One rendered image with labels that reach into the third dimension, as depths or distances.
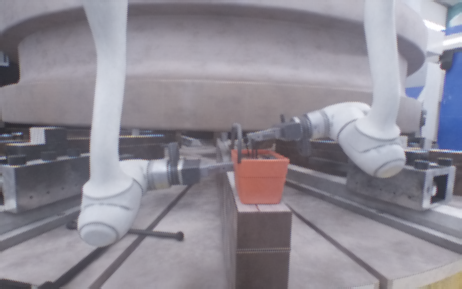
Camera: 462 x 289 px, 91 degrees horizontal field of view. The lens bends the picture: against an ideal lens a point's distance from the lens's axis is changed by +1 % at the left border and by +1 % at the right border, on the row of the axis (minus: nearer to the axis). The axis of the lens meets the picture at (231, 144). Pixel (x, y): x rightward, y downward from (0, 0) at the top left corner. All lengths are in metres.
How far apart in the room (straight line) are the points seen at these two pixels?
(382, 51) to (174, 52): 1.12
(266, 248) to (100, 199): 0.40
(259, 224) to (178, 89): 0.90
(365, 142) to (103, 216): 0.62
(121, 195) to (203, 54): 1.07
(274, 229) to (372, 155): 0.30
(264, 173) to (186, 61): 1.01
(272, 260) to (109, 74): 0.59
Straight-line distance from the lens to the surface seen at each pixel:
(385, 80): 0.65
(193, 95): 1.27
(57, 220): 1.59
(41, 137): 1.61
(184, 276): 1.02
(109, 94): 0.58
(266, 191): 0.62
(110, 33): 0.62
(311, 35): 1.66
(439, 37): 5.84
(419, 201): 1.57
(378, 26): 0.67
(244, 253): 0.63
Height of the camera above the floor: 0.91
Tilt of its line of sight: 6 degrees down
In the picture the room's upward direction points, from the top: 2 degrees clockwise
